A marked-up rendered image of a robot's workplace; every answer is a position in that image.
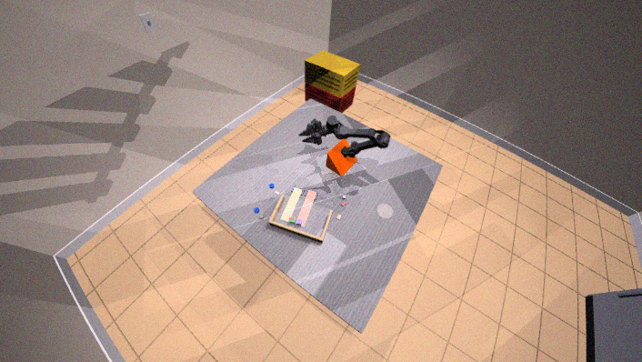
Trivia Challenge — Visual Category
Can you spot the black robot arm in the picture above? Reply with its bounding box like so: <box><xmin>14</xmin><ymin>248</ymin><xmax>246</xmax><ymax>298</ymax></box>
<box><xmin>310</xmin><ymin>116</ymin><xmax>390</xmax><ymax>158</ymax></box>

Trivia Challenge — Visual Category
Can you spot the pink strip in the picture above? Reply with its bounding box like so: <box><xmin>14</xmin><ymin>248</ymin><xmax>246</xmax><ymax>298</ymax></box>
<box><xmin>305</xmin><ymin>190</ymin><xmax>316</xmax><ymax>204</ymax></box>

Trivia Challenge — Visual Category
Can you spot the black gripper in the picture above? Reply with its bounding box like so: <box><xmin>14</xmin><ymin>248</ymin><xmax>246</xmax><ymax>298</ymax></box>
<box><xmin>298</xmin><ymin>124</ymin><xmax>327</xmax><ymax>145</ymax></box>

